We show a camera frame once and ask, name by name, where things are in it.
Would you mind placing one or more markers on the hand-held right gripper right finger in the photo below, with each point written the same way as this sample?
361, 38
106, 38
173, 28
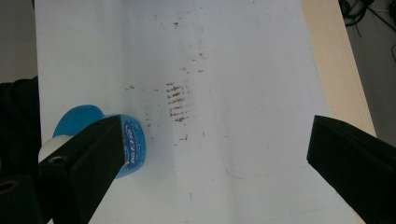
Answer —
355, 161

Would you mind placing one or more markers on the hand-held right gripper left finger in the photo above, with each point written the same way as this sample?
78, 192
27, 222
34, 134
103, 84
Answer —
90, 161

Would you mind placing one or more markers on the dark cloth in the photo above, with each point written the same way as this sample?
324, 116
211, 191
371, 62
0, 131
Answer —
18, 124

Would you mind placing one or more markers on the white table cover sheet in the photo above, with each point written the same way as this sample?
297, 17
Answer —
218, 93

